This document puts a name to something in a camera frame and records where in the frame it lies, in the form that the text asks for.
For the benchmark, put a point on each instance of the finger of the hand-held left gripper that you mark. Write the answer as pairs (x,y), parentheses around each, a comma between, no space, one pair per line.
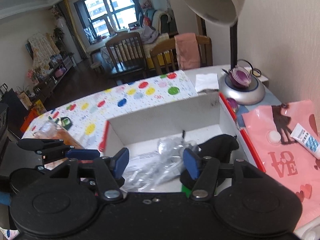
(42,143)
(82,154)

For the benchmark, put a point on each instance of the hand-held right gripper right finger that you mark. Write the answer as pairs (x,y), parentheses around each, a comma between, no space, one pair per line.
(191,163)

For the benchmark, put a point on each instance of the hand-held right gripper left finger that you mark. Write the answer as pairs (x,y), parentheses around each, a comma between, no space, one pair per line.
(120,162)

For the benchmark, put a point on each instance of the orange drink bottle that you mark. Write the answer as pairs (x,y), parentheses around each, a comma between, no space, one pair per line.
(53,133)

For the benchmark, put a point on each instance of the green sponge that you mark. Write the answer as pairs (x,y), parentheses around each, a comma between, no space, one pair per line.
(186,191)

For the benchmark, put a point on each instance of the clear bubble wrap bag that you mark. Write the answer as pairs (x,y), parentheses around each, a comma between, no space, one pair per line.
(160,166)

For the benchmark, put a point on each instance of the black cloth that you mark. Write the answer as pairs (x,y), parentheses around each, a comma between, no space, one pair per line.
(220,145)

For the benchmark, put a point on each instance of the red and white cardboard box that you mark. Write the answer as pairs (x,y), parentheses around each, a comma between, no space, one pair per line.
(162,122)

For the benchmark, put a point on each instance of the orange paper bag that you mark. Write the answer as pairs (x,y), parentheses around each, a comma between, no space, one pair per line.
(28,120)

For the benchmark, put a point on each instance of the yellow box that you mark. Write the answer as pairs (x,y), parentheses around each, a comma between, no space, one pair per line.
(40,106)

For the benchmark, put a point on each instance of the black cabinet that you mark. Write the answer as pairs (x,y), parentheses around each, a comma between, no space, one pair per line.
(17,100)

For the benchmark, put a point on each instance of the pink flowers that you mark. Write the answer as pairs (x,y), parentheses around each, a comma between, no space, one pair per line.
(32,75)

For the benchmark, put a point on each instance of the tv cabinet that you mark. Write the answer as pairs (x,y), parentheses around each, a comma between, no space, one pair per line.
(55,75)

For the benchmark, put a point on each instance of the small purple object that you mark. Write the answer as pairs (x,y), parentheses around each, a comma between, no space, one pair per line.
(232,103)

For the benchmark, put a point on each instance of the dotted tablecloth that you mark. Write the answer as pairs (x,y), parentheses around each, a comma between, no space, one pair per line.
(150,90)

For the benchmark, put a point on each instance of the white paper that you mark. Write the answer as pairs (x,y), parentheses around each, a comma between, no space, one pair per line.
(206,81)

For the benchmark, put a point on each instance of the pink plastic bag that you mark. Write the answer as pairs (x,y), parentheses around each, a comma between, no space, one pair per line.
(275,155)

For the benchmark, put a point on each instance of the small wooden stool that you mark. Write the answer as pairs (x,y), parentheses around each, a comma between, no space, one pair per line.
(96,65)

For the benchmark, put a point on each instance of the yellow printed cloth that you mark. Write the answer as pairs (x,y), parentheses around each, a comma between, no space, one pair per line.
(42,47)

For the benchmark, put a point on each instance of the wooden chair with dark seat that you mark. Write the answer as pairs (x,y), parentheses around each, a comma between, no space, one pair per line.
(126,52)

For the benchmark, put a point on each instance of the potted plant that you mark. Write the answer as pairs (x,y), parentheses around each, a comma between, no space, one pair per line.
(58,33)

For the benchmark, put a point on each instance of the pink towel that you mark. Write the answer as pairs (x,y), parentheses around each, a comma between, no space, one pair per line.
(187,50)

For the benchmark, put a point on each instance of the white tube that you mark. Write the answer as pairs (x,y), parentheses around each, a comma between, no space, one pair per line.
(306,140)

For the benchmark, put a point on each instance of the yellow grey curtain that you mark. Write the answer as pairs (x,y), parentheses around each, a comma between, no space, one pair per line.
(72,30)

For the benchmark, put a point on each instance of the wooden giraffe figure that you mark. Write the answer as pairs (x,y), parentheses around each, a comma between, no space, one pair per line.
(109,25)

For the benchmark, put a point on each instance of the lilac clothes pile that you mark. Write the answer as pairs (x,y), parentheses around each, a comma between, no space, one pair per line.
(150,33)

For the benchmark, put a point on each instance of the sofa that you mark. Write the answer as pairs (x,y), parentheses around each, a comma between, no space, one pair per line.
(162,22)

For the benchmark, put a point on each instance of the large window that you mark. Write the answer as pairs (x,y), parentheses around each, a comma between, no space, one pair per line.
(107,10)

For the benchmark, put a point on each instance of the grey desk lamp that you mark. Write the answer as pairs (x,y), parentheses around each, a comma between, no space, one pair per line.
(215,0)

